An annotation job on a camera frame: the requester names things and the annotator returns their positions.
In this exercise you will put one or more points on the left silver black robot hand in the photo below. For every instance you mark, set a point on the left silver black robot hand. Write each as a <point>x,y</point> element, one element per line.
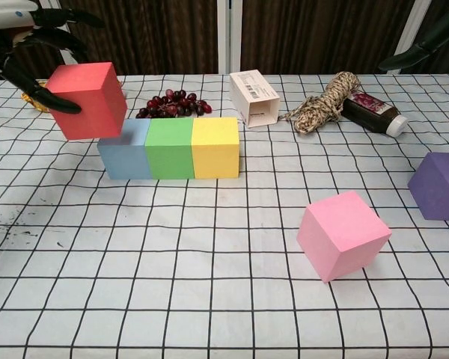
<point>7,15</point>

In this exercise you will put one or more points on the red foam cube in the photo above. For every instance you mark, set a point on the red foam cube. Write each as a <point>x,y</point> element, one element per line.
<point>90,101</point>

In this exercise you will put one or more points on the light blue foam cube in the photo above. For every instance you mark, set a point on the light blue foam cube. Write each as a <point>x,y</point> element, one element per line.
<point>123,161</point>

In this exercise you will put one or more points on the green foam cube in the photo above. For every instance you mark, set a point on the green foam cube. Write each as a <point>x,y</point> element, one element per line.
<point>168,157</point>

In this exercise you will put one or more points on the yellow foam cube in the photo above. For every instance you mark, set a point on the yellow foam cube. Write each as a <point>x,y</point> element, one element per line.
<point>215,157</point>

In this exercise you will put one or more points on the pink foam cube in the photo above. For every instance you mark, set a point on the pink foam cube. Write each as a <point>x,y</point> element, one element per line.
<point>340,232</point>

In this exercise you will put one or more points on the purple foam cube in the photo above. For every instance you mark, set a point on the purple foam cube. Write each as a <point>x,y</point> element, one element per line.
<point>441,190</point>

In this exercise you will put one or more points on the gold snack package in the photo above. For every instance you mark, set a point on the gold snack package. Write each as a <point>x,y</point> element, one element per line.
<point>41,107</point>

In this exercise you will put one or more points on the dark red grape bunch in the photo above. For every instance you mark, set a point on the dark red grape bunch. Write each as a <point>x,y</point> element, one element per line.
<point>172,104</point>

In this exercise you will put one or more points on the white carton box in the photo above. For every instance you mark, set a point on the white carton box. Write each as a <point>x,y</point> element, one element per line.
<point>252,97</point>

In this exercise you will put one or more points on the dark juice bottle white cap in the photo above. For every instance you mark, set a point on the dark juice bottle white cap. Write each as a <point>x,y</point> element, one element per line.
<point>370,110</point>

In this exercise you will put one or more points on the white partition frame post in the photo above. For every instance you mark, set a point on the white partition frame post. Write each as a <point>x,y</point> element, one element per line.
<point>408,33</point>
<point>73,63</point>
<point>229,37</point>

